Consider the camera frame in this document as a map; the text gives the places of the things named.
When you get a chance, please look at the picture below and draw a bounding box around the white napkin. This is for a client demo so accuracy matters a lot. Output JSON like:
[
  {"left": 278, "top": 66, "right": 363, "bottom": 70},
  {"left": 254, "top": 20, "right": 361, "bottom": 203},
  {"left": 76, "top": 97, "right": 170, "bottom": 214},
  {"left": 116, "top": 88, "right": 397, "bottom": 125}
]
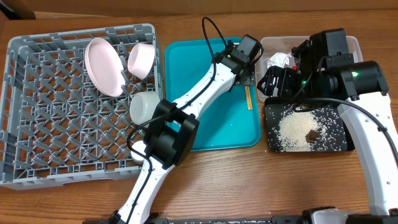
[{"left": 266, "top": 52, "right": 295, "bottom": 68}]

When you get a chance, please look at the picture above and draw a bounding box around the white rice pile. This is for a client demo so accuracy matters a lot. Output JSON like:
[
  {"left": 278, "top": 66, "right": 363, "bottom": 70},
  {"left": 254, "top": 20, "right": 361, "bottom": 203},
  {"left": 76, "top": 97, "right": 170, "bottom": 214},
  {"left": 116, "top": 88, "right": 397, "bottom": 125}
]
[{"left": 267, "top": 104, "right": 346, "bottom": 152}]

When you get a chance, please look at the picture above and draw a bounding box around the grey bowl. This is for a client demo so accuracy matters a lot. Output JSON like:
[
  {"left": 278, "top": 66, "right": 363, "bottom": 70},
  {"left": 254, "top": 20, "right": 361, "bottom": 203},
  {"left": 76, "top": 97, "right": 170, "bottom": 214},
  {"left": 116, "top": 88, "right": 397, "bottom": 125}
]
[{"left": 129, "top": 91, "right": 160, "bottom": 125}]

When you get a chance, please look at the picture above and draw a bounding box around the small white plate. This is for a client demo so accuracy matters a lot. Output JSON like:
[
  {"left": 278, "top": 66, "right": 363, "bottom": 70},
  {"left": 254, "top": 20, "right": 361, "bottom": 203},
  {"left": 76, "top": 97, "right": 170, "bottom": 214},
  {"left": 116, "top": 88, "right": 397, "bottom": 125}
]
[{"left": 127, "top": 43, "right": 155, "bottom": 80}]

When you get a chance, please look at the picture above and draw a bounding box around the white paper cup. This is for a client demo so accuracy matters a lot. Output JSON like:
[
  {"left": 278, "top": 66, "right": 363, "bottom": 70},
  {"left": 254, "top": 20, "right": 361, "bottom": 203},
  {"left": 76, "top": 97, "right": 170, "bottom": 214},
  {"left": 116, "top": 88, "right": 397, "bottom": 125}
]
[{"left": 130, "top": 139, "right": 147, "bottom": 165}]

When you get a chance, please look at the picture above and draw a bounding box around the large white plate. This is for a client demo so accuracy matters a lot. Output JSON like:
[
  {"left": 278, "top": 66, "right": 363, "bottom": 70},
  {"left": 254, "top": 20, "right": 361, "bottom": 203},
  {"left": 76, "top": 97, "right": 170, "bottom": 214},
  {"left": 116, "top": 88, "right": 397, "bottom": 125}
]
[{"left": 85, "top": 37, "right": 125, "bottom": 97}]

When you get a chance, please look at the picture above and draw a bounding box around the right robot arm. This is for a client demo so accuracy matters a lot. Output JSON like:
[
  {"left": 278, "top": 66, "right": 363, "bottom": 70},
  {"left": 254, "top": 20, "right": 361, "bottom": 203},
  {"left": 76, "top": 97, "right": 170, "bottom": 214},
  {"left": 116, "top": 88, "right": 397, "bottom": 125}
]
[{"left": 257, "top": 29, "right": 397, "bottom": 223}]

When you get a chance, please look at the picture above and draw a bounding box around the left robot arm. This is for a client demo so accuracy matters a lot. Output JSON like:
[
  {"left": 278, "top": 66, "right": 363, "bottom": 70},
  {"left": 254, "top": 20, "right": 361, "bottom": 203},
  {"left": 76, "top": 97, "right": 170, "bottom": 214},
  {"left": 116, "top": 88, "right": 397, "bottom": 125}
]
[{"left": 109, "top": 35, "right": 264, "bottom": 223}]

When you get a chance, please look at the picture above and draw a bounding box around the clear plastic bin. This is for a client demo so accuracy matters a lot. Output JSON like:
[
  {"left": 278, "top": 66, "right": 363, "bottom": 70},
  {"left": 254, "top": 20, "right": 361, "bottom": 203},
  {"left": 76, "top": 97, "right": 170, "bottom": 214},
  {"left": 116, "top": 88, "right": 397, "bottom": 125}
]
[{"left": 255, "top": 35, "right": 363, "bottom": 83}]

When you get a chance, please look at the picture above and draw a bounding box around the black tray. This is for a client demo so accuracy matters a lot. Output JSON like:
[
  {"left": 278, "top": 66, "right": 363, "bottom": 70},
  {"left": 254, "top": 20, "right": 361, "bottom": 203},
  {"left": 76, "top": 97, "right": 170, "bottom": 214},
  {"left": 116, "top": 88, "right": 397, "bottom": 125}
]
[{"left": 263, "top": 95, "right": 355, "bottom": 154}]

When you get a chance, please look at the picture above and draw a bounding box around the teal serving tray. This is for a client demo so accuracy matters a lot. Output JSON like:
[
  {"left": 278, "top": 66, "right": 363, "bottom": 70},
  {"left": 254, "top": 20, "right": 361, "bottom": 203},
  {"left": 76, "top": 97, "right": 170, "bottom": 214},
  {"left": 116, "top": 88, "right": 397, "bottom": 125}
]
[{"left": 164, "top": 40, "right": 261, "bottom": 152}]

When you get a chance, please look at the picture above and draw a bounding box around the grey plastic dish rack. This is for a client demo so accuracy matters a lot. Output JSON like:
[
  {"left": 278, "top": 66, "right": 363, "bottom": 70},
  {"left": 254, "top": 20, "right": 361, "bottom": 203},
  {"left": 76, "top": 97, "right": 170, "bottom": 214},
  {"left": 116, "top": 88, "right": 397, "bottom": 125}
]
[{"left": 1, "top": 24, "right": 163, "bottom": 190}]

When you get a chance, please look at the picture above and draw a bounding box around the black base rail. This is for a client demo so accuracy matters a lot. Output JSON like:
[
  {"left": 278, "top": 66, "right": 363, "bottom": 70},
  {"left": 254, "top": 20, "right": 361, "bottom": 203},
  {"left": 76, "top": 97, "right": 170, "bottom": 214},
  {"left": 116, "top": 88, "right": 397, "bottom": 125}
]
[{"left": 82, "top": 213, "right": 307, "bottom": 224}]

